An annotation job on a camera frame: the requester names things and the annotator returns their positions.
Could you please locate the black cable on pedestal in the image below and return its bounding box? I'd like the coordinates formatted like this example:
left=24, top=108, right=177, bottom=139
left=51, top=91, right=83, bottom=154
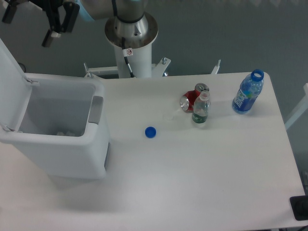
left=121, top=36, right=136, bottom=78

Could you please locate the clear green-label water bottle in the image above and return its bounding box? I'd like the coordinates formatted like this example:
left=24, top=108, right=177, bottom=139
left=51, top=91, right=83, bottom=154
left=192, top=90, right=210, bottom=124

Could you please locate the blue drink bottle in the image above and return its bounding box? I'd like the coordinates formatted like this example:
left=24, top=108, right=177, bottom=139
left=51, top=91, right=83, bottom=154
left=232, top=69, right=264, bottom=115

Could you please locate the white trash can lid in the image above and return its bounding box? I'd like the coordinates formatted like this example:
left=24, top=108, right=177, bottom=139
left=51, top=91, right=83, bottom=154
left=0, top=41, right=39, bottom=131

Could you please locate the white furniture leg right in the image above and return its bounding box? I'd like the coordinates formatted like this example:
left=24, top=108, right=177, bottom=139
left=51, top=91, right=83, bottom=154
left=284, top=83, right=308, bottom=130

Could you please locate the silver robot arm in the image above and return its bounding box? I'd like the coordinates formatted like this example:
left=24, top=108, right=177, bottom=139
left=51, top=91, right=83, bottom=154
left=32, top=0, right=158, bottom=49

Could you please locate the black device at edge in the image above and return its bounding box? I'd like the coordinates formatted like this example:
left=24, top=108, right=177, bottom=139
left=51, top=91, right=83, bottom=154
left=290, top=195, right=308, bottom=221

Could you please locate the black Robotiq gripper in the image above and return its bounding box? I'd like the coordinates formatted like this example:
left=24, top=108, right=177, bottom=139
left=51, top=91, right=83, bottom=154
left=2, top=0, right=80, bottom=48

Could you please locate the white plastic trash can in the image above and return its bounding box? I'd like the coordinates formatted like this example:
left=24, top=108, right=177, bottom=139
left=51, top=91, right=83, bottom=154
left=0, top=73, right=111, bottom=179

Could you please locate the crushed red soda can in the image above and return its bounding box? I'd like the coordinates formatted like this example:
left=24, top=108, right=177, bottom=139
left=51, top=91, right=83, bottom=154
left=180, top=83, right=209, bottom=113

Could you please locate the clear white bottle cap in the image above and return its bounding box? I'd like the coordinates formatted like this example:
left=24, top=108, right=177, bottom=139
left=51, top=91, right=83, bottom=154
left=163, top=114, right=174, bottom=121

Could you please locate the white metal base frame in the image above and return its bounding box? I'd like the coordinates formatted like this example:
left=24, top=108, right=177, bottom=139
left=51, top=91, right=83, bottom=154
left=83, top=57, right=222, bottom=79

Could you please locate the blue bottle cap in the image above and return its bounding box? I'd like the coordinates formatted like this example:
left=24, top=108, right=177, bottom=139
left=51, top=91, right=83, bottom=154
left=144, top=126, right=156, bottom=139

